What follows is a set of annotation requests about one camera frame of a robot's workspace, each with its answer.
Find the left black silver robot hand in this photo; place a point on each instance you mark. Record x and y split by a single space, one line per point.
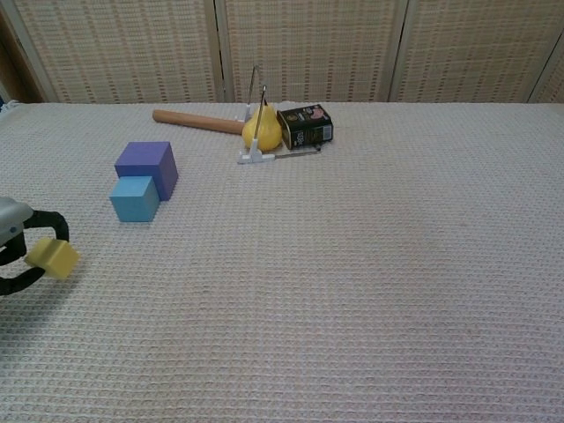
11 216

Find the small yellow cube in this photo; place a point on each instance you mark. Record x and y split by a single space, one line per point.
55 260

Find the medium blue cube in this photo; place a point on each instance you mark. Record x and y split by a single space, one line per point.
134 202

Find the brown wooden cabinet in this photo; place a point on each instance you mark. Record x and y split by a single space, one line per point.
15 70

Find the large purple cube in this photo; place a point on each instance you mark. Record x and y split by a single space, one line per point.
147 161

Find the woven folding screen panel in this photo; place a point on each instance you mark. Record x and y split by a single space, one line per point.
553 83
476 48
123 48
308 48

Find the wooden rod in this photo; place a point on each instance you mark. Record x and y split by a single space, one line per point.
198 121

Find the yellow pear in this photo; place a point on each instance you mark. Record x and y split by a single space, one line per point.
266 132

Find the black printed tin can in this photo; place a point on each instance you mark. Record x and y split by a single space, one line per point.
304 128

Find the beige woven tablecloth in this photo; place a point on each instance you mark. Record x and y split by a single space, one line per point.
335 273

